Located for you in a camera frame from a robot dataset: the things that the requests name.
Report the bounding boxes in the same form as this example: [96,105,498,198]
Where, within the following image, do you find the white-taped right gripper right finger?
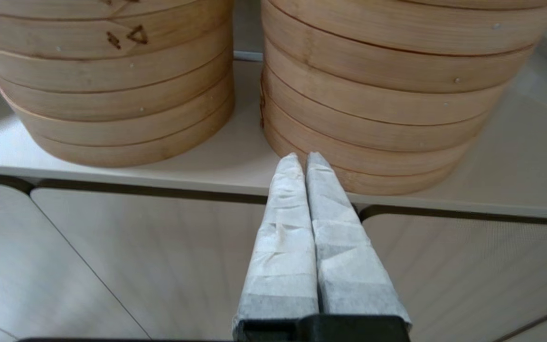
[305,152,413,329]

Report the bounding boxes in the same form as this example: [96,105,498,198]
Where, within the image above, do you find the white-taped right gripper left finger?
[232,152,320,333]

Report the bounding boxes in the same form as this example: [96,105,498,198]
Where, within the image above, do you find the bamboo steamer basket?
[0,21,235,94]
[0,0,235,61]
[261,0,547,57]
[260,66,509,127]
[260,93,489,153]
[29,93,235,168]
[264,135,455,196]
[12,71,235,147]
[263,36,536,94]
[0,47,235,123]
[262,119,471,177]

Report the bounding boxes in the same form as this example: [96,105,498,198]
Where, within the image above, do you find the dark woven bamboo steamer lid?
[0,0,200,20]

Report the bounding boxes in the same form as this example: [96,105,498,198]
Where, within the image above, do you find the beige cabinet door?
[360,211,547,342]
[30,187,268,342]
[0,183,153,342]

